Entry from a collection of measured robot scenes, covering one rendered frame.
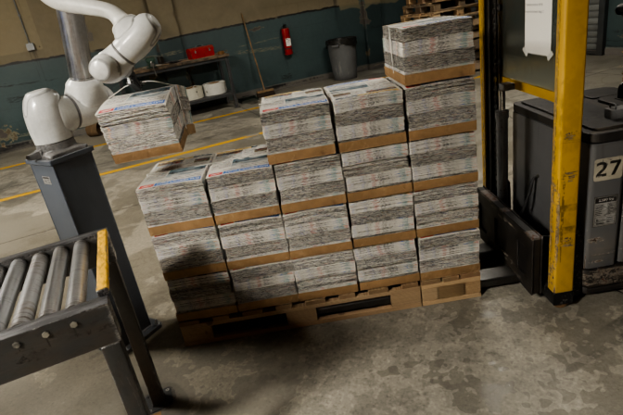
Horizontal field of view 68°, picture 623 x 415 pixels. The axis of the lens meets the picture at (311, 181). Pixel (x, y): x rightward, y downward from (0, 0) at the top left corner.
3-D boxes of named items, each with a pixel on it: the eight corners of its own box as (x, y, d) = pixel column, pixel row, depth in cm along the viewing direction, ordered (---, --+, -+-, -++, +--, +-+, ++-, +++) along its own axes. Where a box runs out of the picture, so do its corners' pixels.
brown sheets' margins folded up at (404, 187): (192, 278, 251) (167, 194, 233) (400, 243, 251) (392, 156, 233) (177, 322, 215) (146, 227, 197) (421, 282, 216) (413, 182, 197)
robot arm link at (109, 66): (117, 88, 171) (141, 64, 169) (101, 92, 156) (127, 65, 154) (95, 66, 169) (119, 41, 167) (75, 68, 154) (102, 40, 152)
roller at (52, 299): (50, 249, 157) (59, 260, 159) (31, 324, 115) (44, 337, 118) (63, 241, 158) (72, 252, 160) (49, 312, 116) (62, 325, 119)
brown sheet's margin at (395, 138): (329, 131, 226) (327, 122, 225) (386, 120, 227) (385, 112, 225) (339, 153, 191) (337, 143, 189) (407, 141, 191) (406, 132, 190)
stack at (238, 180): (197, 300, 256) (157, 160, 227) (403, 265, 257) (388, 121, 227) (184, 347, 220) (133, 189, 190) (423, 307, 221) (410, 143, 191)
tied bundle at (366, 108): (328, 132, 227) (321, 86, 218) (387, 122, 227) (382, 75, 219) (338, 155, 191) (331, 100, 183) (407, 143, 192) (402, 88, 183)
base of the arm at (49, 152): (19, 161, 196) (13, 149, 194) (67, 144, 213) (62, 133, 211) (41, 163, 186) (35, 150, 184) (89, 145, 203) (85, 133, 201)
